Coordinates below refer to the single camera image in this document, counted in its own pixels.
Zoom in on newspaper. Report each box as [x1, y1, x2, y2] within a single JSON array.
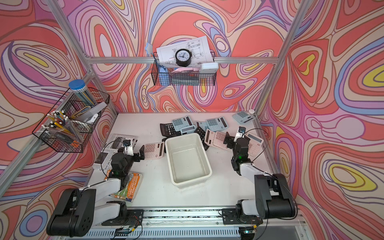
[[93, 134, 138, 172]]

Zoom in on black wire basket wall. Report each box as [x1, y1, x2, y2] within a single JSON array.
[[32, 88, 110, 153], [151, 52, 217, 87]]

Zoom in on cream plastic storage box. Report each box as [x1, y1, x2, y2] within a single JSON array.
[[165, 133, 213, 189]]

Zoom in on colourful children's book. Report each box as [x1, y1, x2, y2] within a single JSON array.
[[107, 170, 143, 203]]

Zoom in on pink calculator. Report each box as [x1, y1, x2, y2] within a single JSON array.
[[246, 133, 264, 158], [204, 129, 229, 150], [144, 142, 165, 160]]

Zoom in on blue calculator back middle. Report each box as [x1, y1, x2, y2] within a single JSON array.
[[206, 117, 229, 132]]

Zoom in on blue calculator far corner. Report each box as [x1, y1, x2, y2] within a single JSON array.
[[232, 111, 255, 124]]

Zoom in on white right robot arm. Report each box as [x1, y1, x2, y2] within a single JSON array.
[[224, 133, 297, 222]]

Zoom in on grey stapler in basket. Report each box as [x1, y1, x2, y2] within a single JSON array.
[[75, 102, 107, 124]]

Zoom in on blue lid pencil jar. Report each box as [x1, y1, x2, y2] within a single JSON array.
[[69, 79, 97, 107]]

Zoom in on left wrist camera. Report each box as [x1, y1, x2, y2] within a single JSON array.
[[123, 140, 134, 156]]

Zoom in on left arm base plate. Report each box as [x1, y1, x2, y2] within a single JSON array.
[[102, 210, 144, 227]]

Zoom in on black calculator under pile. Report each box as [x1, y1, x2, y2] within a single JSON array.
[[195, 127, 209, 151]]

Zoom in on small blue calculator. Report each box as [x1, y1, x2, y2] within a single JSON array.
[[180, 125, 197, 135]]

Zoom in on clear cup of pencils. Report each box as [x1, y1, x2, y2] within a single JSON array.
[[42, 111, 84, 146]]

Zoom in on white box in basket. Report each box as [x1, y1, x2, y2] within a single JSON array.
[[199, 62, 219, 75]]

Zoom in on black round clock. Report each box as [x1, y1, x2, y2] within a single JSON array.
[[175, 49, 192, 67]]

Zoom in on black calculator face up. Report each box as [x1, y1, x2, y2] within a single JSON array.
[[160, 123, 181, 137]]

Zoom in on black wire basket left wall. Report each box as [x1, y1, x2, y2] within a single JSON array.
[[32, 88, 110, 153]]

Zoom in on white paper drawing sheet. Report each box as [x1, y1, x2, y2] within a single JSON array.
[[156, 37, 214, 68]]

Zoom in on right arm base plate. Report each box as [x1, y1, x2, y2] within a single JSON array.
[[219, 208, 264, 226]]

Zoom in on blue calculator back left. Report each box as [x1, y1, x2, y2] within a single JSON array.
[[172, 116, 193, 132]]

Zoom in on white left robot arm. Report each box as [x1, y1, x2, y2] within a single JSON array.
[[46, 146, 145, 237]]

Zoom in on black wire basket back wall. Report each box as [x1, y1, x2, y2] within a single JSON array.
[[151, 52, 217, 87]]

